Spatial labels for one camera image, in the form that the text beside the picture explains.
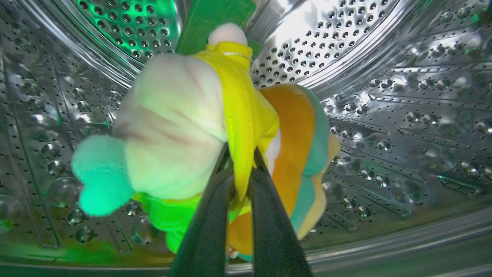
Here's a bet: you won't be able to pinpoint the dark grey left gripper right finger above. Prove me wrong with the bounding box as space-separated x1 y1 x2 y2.
249 148 312 277

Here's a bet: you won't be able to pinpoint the white plush doll yellow clothes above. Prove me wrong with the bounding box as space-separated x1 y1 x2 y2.
71 22 341 262

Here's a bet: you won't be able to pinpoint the green cloth item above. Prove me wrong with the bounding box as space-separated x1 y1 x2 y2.
176 0 263 58

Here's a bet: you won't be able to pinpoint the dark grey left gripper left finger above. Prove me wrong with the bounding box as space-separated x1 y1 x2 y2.
168 143 235 277

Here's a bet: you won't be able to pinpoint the stainless steel washing machine drum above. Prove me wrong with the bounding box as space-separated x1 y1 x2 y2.
0 0 492 277

